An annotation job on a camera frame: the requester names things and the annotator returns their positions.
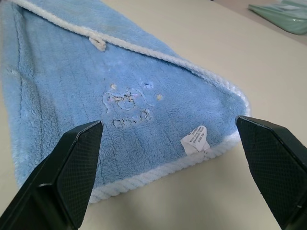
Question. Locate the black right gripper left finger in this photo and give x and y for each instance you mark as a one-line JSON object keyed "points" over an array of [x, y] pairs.
{"points": [[64, 172]]}

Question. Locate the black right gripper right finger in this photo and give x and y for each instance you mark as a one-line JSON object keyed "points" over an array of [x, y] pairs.
{"points": [[275, 158]]}

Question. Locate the blue towel with white trim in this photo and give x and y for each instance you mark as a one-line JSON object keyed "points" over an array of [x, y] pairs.
{"points": [[96, 91]]}

